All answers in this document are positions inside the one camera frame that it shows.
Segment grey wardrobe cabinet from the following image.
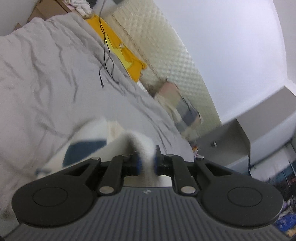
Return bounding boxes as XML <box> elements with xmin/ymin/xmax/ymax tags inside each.
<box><xmin>196</xmin><ymin>87</ymin><xmax>295</xmax><ymax>173</ymax></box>

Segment cardboard box nightstand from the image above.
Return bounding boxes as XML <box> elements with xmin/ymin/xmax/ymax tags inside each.
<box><xmin>27</xmin><ymin>0</ymin><xmax>78</xmax><ymax>23</ymax></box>

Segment cream quilted headboard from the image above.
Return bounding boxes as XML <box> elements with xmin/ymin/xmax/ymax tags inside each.
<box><xmin>98</xmin><ymin>1</ymin><xmax>221</xmax><ymax>140</ymax></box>

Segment white clothes pile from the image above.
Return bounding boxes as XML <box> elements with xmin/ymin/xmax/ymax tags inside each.
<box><xmin>66</xmin><ymin>0</ymin><xmax>92</xmax><ymax>17</ymax></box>

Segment small items on bedside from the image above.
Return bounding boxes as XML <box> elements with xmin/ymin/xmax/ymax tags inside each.
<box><xmin>192</xmin><ymin>145</ymin><xmax>200</xmax><ymax>159</ymax></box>

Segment white blue striped sweater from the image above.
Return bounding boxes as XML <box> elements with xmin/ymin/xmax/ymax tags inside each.
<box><xmin>37</xmin><ymin>118</ymin><xmax>171</xmax><ymax>187</ymax></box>

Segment yellow pillow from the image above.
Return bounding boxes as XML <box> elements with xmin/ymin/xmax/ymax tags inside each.
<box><xmin>86</xmin><ymin>15</ymin><xmax>147</xmax><ymax>82</ymax></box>

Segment grey bed duvet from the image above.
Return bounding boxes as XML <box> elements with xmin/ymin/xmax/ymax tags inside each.
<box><xmin>1</xmin><ymin>13</ymin><xmax>199</xmax><ymax>240</ymax></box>

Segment black charging cable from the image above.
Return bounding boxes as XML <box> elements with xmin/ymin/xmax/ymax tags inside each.
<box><xmin>98</xmin><ymin>0</ymin><xmax>121</xmax><ymax>88</ymax></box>

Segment plaid beige grey pillow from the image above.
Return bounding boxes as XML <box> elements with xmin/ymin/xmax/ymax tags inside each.
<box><xmin>154</xmin><ymin>81</ymin><xmax>202</xmax><ymax>142</ymax></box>

